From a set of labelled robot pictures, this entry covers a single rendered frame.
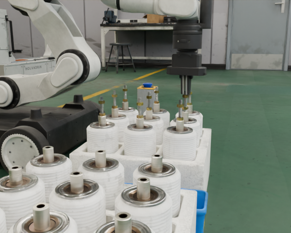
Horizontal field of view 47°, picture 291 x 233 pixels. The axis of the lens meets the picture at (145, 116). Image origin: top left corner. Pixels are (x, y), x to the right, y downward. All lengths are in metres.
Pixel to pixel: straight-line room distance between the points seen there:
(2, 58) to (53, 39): 2.28
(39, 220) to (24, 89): 1.06
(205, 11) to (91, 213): 0.67
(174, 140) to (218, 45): 5.17
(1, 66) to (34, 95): 2.13
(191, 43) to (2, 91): 0.85
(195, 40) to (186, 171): 0.38
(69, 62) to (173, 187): 0.80
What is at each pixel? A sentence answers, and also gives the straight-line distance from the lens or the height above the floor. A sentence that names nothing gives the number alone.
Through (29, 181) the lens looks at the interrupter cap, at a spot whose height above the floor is 0.25.
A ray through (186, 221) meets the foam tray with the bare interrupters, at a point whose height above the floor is 0.18.
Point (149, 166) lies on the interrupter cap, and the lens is 0.69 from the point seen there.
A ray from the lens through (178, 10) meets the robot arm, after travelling 0.99.
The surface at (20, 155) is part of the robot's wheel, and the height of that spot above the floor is 0.09.
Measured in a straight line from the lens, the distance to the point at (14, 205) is 0.62.
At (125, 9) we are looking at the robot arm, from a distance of 1.07.
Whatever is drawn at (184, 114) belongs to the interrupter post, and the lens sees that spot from 1.06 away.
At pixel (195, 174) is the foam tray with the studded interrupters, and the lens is 0.92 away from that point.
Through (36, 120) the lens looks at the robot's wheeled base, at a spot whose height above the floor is 0.21.
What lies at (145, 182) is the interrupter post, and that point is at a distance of 0.55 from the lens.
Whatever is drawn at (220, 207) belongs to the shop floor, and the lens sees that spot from 1.09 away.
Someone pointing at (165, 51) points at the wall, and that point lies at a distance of 6.18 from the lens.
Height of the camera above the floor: 0.50
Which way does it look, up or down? 13 degrees down
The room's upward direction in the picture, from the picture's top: straight up
